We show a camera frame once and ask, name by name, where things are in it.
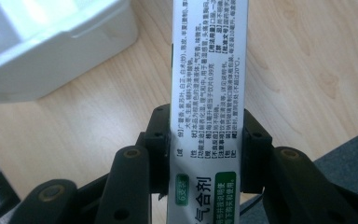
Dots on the green and white medicine box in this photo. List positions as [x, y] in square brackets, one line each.
[208, 109]

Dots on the white plastic storage box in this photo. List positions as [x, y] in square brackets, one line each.
[43, 46]

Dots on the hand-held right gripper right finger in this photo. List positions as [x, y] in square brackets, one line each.
[254, 149]

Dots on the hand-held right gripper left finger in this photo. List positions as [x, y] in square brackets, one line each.
[158, 146]

